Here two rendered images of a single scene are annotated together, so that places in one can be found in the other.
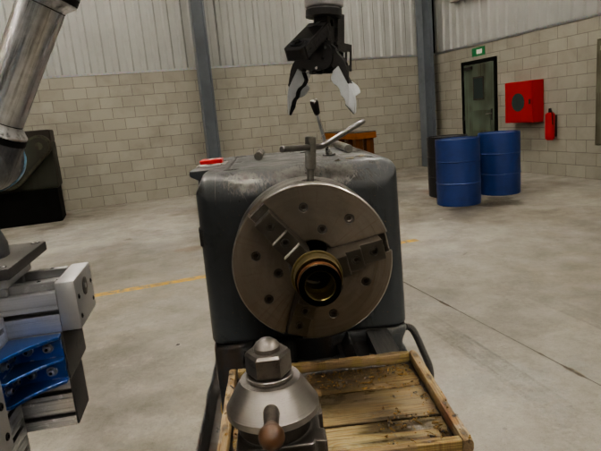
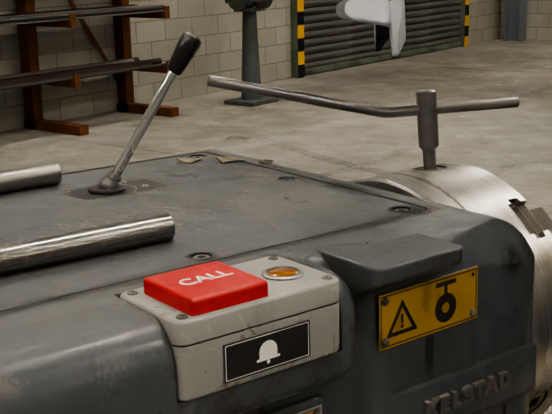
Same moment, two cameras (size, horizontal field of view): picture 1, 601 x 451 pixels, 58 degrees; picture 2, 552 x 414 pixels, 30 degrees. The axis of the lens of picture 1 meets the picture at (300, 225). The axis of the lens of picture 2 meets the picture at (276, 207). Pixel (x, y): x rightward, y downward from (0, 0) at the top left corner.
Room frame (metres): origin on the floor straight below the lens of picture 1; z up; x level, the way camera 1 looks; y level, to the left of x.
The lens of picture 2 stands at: (1.84, 0.78, 1.48)
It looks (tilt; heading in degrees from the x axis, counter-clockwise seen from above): 14 degrees down; 235
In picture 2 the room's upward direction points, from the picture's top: 1 degrees counter-clockwise
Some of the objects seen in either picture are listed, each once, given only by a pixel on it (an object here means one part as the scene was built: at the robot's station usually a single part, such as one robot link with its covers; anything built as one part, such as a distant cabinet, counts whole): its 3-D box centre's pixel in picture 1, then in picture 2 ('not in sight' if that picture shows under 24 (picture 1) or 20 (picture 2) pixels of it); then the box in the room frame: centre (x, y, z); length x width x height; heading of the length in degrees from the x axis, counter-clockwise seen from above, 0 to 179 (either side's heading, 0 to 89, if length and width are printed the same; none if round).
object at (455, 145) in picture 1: (458, 171); not in sight; (7.28, -2.19, 0.44); 0.59 x 0.59 x 0.88
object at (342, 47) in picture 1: (325, 43); not in sight; (1.12, -0.08, 1.50); 0.09 x 0.08 x 0.12; 146
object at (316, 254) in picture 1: (317, 277); not in sight; (0.92, -0.02, 1.08); 0.09 x 0.09 x 0.09; 3
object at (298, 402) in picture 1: (271, 393); not in sight; (0.42, 0.04, 1.13); 0.08 x 0.08 x 0.03
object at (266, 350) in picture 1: (267, 357); not in sight; (0.42, 0.04, 1.17); 0.04 x 0.04 x 0.03
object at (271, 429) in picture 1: (271, 428); not in sight; (0.37, 0.04, 1.13); 0.04 x 0.02 x 0.02; 2
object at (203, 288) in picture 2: (212, 162); (205, 292); (1.51, 0.23, 1.26); 0.06 x 0.06 x 0.02; 2
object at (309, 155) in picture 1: (310, 165); (428, 142); (1.07, -0.03, 1.26); 0.02 x 0.02 x 0.12
